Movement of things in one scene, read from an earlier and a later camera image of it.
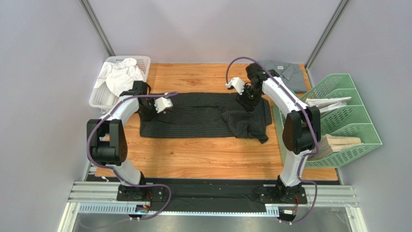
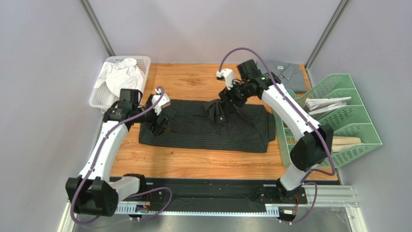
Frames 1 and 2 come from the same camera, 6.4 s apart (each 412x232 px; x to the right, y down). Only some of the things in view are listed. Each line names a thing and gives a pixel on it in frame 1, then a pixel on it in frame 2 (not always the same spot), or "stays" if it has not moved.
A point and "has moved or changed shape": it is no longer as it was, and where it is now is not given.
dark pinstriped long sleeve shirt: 207,115 has moved or changed shape
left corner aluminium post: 96,26 stays
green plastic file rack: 342,115 stays
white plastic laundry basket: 102,97 stays
